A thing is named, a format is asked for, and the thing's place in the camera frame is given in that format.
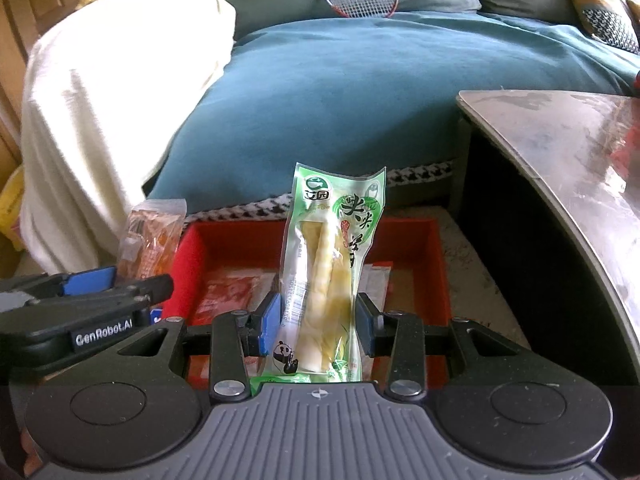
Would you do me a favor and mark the clear orange snack packet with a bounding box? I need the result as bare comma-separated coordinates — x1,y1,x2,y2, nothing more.
119,199,187,281

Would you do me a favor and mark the dark table with marble top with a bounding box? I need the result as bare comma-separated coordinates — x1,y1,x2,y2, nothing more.
452,89,640,396

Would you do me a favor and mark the teal blanket with houndstooth trim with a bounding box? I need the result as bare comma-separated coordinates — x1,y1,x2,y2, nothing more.
142,10,640,221

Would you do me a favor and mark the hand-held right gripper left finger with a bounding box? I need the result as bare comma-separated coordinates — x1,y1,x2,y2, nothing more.
122,292,281,403

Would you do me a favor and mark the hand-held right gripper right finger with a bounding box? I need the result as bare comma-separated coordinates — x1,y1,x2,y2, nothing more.
356,294,503,401

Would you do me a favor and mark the yellow patterned cushion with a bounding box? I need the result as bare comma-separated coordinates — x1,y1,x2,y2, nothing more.
554,0,640,53

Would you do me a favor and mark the white blanket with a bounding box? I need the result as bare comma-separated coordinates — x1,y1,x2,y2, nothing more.
20,0,237,273

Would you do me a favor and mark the yellow bag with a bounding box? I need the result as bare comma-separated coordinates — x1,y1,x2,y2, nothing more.
0,165,26,251

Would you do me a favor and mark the red cardboard box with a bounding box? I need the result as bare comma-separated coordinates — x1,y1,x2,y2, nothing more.
170,217,453,391

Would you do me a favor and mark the green bamboo shoot packet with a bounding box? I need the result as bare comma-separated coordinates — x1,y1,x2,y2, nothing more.
248,161,387,393

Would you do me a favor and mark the brown and silver snack packet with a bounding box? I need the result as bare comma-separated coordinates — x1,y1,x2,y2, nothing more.
361,264,394,311

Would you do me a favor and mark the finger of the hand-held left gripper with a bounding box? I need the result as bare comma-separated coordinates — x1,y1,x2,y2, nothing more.
0,267,118,306
0,274,174,328

